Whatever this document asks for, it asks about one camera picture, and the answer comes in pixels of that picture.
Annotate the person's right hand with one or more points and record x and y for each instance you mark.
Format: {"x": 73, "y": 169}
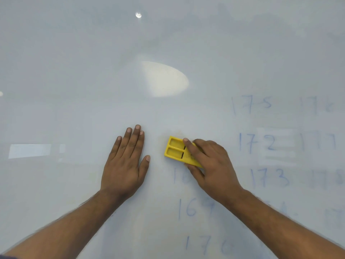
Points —
{"x": 218, "y": 175}

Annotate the person's right forearm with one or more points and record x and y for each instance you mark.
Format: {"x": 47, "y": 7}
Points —
{"x": 283, "y": 231}

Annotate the glossy white whiteboard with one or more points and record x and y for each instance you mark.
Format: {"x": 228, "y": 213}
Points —
{"x": 67, "y": 64}

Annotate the yellow whiteboard eraser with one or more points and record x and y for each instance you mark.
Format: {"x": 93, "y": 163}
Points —
{"x": 172, "y": 147}

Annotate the person's left hand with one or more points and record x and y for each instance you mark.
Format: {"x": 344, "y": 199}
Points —
{"x": 122, "y": 175}

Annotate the person's left forearm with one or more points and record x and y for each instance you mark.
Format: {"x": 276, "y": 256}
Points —
{"x": 64, "y": 231}

